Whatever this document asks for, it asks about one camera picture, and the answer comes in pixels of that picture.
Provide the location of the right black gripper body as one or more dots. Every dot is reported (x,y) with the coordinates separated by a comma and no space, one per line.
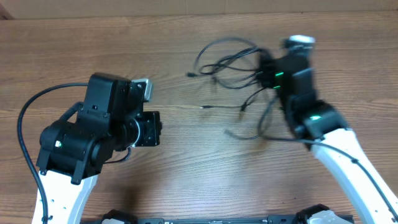
(271,70)

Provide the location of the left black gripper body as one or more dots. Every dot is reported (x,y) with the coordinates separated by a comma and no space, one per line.
(147,131)

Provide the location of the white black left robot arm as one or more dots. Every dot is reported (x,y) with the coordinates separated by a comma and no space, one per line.
(74,148)

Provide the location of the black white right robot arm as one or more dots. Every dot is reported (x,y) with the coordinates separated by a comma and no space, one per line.
(318,125)

